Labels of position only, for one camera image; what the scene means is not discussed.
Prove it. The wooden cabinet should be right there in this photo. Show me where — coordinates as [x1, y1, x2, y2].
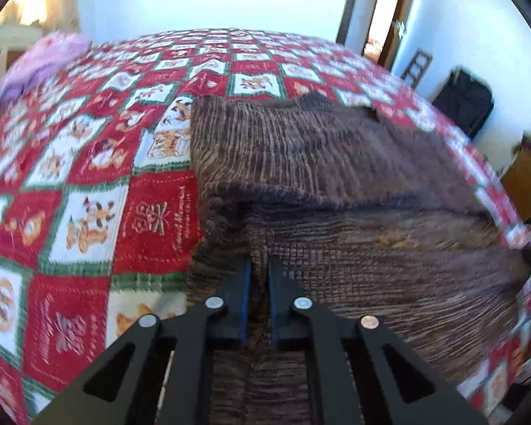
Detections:
[500, 135, 531, 224]

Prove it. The black folded luggage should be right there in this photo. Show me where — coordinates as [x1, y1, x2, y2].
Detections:
[431, 66, 495, 140]

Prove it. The brown knitted sun-pattern sweater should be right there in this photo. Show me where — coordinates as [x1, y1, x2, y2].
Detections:
[186, 91, 531, 425]

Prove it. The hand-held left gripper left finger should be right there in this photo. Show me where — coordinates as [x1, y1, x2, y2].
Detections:
[31, 257, 254, 425]

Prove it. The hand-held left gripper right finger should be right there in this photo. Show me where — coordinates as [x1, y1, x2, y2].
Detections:
[268, 254, 479, 425]

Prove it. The white and wood headboard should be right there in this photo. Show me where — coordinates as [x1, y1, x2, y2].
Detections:
[0, 24, 45, 95]

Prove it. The red patchwork printed blanket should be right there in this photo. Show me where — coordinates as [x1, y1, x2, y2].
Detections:
[0, 29, 531, 425]

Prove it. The wooden slatted chair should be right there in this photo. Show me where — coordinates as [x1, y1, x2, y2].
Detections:
[400, 49, 433, 89]

